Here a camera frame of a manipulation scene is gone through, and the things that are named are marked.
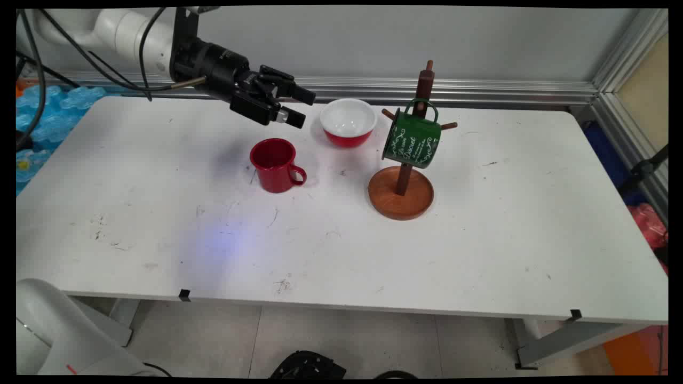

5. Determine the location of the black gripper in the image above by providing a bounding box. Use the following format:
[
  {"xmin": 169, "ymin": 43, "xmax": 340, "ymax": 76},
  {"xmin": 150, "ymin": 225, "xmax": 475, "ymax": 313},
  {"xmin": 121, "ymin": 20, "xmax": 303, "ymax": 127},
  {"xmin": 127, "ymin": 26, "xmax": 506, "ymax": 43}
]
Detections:
[{"xmin": 172, "ymin": 38, "xmax": 316, "ymax": 130}]

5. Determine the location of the green mug with white print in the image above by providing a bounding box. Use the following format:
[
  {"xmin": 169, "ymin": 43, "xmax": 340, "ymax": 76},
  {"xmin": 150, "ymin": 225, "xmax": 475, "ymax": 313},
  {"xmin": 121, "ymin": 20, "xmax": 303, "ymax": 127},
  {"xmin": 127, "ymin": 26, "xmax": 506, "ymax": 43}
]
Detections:
[{"xmin": 381, "ymin": 98, "xmax": 443, "ymax": 170}]

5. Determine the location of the red enamel mug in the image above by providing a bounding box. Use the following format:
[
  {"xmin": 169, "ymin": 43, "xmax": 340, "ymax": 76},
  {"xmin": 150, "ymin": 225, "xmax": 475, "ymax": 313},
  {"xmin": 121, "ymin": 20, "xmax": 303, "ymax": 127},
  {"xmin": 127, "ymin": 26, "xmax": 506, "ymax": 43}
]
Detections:
[{"xmin": 249, "ymin": 138, "xmax": 308, "ymax": 194}]

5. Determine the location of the red bowl white inside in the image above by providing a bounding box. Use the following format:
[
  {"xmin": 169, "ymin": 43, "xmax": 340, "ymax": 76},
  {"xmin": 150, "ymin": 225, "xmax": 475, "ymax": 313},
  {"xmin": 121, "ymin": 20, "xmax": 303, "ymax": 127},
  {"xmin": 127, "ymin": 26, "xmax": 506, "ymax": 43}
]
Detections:
[{"xmin": 319, "ymin": 98, "xmax": 378, "ymax": 149}]

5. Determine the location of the wooden mug tree stand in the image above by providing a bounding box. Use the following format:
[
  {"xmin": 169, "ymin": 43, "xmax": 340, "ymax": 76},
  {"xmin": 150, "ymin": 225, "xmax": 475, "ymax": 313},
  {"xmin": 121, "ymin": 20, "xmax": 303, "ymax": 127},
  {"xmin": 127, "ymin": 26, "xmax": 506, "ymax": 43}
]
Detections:
[{"xmin": 368, "ymin": 60, "xmax": 459, "ymax": 221}]

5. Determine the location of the black device on floor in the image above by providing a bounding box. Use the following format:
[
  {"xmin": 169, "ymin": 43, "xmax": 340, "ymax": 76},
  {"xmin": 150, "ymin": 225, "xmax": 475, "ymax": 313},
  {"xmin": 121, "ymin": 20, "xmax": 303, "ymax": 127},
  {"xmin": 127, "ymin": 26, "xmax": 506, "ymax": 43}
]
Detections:
[{"xmin": 269, "ymin": 350, "xmax": 347, "ymax": 379}]

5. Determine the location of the grey table leg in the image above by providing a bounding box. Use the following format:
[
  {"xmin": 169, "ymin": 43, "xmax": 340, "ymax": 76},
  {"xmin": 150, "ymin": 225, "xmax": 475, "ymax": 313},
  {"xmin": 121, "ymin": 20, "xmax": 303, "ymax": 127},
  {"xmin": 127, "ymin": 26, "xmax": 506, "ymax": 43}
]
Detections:
[
  {"xmin": 72, "ymin": 298, "xmax": 141, "ymax": 348},
  {"xmin": 512, "ymin": 317, "xmax": 649, "ymax": 370}
]

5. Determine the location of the white rounded plastic housing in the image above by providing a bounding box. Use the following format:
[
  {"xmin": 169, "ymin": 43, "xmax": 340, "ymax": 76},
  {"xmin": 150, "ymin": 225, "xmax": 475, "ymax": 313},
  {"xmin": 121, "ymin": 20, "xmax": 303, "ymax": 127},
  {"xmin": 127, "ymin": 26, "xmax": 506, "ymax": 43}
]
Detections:
[{"xmin": 16, "ymin": 278, "xmax": 161, "ymax": 377}]

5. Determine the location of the blue plastic item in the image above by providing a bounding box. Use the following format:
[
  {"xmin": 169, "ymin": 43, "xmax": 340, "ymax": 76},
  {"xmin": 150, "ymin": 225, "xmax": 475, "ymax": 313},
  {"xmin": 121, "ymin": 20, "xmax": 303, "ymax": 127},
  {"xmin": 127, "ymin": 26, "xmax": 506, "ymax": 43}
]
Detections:
[{"xmin": 583, "ymin": 122, "xmax": 644, "ymax": 206}]

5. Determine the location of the beige panel board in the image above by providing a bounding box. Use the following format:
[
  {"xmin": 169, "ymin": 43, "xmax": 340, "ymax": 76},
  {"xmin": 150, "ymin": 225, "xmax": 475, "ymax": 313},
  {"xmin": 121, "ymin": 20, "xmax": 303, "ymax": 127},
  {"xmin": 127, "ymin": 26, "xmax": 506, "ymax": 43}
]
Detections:
[{"xmin": 616, "ymin": 32, "xmax": 669, "ymax": 153}]

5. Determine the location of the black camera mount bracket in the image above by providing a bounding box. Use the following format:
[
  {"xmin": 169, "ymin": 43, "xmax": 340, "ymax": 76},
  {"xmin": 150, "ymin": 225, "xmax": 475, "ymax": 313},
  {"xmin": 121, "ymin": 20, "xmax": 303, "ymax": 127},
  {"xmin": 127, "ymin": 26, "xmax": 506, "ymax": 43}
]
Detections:
[{"xmin": 170, "ymin": 6, "xmax": 201, "ymax": 81}]

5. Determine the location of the thin black camera cable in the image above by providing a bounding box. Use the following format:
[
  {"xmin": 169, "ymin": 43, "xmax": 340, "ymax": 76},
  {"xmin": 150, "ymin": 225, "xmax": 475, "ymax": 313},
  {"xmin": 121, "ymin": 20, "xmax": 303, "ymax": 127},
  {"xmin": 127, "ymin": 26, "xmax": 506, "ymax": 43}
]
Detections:
[{"xmin": 139, "ymin": 7, "xmax": 167, "ymax": 102}]

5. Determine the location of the black cable with metal plug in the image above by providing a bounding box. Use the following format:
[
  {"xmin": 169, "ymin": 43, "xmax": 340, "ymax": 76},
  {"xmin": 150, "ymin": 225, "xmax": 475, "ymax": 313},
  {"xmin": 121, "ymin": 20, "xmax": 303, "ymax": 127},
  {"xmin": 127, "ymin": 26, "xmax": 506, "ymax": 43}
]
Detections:
[{"xmin": 37, "ymin": 9, "xmax": 207, "ymax": 91}]

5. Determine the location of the aluminium profile frame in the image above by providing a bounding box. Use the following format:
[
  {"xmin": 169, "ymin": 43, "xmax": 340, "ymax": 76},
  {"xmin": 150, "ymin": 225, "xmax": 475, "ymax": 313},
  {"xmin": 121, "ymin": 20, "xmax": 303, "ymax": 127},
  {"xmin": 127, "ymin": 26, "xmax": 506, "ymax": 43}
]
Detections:
[{"xmin": 19, "ymin": 8, "xmax": 669, "ymax": 227}]

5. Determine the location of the thin black background cable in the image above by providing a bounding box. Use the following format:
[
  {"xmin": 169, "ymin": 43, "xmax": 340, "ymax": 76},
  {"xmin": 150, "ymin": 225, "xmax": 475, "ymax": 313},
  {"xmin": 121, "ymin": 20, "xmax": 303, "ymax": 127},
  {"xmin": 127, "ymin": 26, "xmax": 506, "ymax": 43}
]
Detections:
[{"xmin": 16, "ymin": 52, "xmax": 81, "ymax": 89}]

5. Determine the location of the thick black cable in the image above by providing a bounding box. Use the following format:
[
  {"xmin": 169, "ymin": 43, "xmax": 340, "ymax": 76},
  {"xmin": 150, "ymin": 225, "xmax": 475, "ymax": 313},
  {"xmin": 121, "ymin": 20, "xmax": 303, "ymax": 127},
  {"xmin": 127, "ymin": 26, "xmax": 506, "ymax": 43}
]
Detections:
[{"xmin": 16, "ymin": 9, "xmax": 47, "ymax": 151}]

